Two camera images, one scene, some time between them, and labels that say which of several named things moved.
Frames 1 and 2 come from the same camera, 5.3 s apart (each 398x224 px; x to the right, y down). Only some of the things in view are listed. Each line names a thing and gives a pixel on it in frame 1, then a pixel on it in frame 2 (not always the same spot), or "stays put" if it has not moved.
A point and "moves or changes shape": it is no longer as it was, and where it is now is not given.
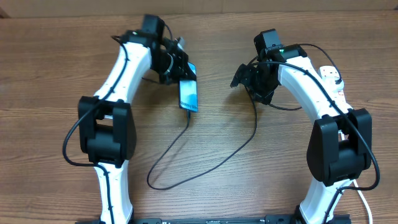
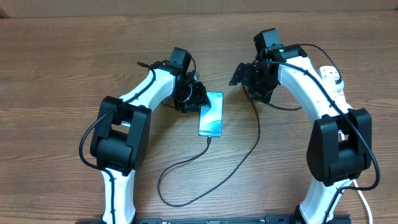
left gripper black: (183, 71) to (201, 98)
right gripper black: (244, 74) stays put
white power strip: (333, 85) stays put
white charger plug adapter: (330, 83) stays put
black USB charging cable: (241, 149) to (205, 144)
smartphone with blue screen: (188, 92) moves or changes shape
